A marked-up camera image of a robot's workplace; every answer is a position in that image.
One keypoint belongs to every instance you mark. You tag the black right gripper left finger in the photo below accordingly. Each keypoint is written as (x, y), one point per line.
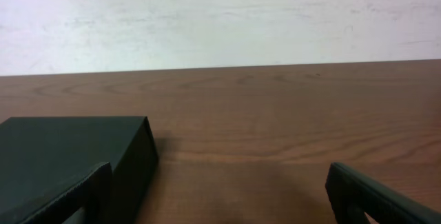
(91, 193)

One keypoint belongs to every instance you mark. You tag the black gift box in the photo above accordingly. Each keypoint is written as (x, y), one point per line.
(42, 156)

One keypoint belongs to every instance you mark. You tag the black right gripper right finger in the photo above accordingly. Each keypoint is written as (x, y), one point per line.
(355, 198)

